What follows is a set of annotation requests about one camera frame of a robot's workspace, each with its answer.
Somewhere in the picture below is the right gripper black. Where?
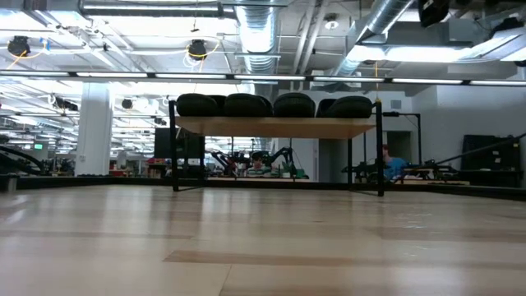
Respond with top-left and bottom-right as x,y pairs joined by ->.
418,0 -> 452,29

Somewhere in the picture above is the black monitor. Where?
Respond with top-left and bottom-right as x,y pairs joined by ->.
154,127 -> 206,160

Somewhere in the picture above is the white pillar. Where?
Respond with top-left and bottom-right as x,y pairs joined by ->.
74,81 -> 113,177

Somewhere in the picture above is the black cabinet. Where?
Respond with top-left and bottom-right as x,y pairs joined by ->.
459,133 -> 523,173

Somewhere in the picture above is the background wooden robot table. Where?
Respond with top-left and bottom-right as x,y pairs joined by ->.
206,176 -> 311,183

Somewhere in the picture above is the person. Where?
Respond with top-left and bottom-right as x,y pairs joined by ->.
245,150 -> 275,179
381,143 -> 411,183

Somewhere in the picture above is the wooden shelf black frame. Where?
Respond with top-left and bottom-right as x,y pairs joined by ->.
168,98 -> 386,197

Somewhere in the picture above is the silver slanted air duct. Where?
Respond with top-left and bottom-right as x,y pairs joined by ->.
328,0 -> 415,78

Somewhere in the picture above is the ceiling reel yellow cable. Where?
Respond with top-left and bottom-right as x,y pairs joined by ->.
187,39 -> 209,61
7,35 -> 32,58

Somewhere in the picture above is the long black cable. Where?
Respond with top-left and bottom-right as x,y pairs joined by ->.
434,132 -> 526,166

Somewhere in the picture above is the grey corner block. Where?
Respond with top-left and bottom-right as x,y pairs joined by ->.
0,172 -> 21,192

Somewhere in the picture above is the black background rig frame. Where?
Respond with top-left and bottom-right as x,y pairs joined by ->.
384,110 -> 423,165

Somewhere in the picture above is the yellow hanging pendant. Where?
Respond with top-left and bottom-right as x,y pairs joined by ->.
372,60 -> 382,103

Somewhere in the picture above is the black arched cable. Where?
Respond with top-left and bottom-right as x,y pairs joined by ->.
0,146 -> 47,176

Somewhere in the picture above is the overhead LED light bar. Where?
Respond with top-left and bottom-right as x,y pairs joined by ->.
0,69 -> 526,86

